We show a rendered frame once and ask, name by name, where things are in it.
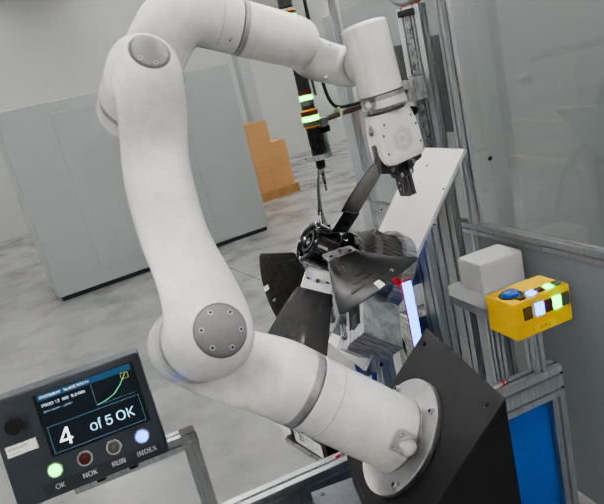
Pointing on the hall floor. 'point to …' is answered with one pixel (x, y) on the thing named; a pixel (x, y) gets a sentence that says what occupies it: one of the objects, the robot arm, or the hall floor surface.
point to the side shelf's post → (506, 355)
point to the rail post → (563, 450)
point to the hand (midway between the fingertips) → (405, 185)
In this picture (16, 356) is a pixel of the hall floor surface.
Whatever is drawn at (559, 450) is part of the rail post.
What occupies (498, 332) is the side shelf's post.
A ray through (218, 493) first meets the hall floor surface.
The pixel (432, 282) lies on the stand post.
